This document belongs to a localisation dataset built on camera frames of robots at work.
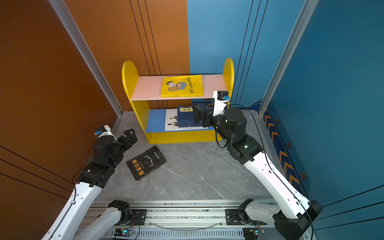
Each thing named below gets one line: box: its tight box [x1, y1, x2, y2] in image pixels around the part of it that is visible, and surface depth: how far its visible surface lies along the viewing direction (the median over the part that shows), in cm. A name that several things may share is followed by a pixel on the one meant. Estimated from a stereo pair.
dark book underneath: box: [126, 145, 168, 182], surface depth 93 cm
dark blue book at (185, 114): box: [177, 105, 196, 123], surface depth 93 cm
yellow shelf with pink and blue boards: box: [122, 58, 235, 144], surface depth 80 cm
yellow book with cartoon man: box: [161, 74, 204, 98], surface depth 76 cm
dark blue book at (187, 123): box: [177, 120, 197, 127], surface depth 89 cm
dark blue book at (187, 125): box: [177, 124, 199, 128], surface depth 91 cm
